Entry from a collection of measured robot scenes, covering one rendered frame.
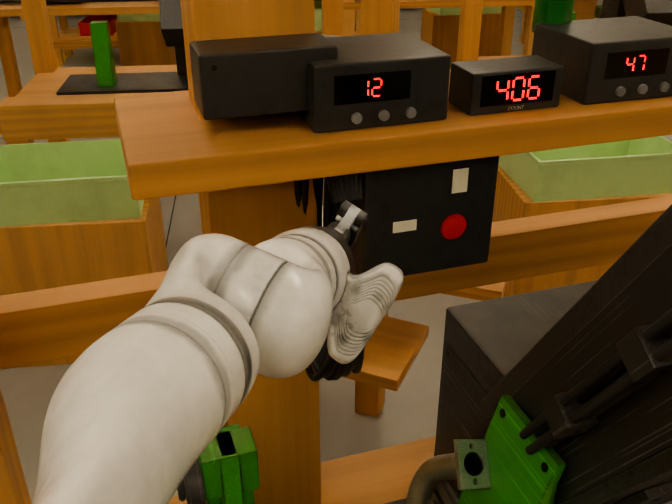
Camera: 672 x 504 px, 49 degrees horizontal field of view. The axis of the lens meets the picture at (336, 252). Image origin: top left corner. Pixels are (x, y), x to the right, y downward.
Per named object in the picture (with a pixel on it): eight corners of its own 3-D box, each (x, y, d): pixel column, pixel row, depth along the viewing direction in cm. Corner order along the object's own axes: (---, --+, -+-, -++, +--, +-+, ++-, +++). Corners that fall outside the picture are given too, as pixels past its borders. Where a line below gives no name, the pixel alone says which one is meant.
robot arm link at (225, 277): (208, 208, 48) (91, 271, 36) (331, 261, 47) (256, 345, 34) (180, 300, 51) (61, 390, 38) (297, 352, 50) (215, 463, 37)
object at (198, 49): (339, 109, 82) (339, 45, 79) (203, 122, 78) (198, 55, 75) (320, 91, 88) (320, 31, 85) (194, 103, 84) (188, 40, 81)
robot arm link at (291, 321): (372, 265, 56) (267, 220, 57) (337, 296, 41) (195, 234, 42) (338, 348, 57) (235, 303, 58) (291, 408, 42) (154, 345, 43)
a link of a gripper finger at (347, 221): (346, 243, 66) (339, 257, 67) (370, 210, 68) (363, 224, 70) (323, 228, 66) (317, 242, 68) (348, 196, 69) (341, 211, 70)
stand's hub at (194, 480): (208, 523, 91) (203, 478, 88) (182, 529, 91) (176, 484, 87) (199, 480, 98) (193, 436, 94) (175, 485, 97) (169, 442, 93)
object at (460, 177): (490, 264, 94) (502, 153, 87) (364, 285, 90) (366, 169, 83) (448, 223, 105) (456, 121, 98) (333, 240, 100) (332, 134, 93)
